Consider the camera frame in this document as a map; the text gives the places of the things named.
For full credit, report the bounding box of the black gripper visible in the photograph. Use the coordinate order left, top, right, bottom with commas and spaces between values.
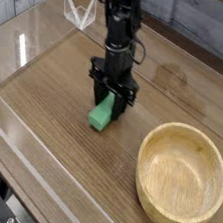
89, 48, 139, 121

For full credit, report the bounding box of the green rectangular block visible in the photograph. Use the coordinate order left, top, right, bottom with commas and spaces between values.
88, 93, 115, 131

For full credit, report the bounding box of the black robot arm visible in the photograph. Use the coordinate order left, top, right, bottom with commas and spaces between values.
89, 0, 146, 121

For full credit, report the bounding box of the wooden bowl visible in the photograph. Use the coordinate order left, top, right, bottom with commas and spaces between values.
135, 122, 223, 223

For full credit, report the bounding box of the clear acrylic corner bracket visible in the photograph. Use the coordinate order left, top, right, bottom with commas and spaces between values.
63, 0, 97, 30

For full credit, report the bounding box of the clear acrylic enclosure wall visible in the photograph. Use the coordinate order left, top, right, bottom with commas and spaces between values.
0, 0, 223, 223

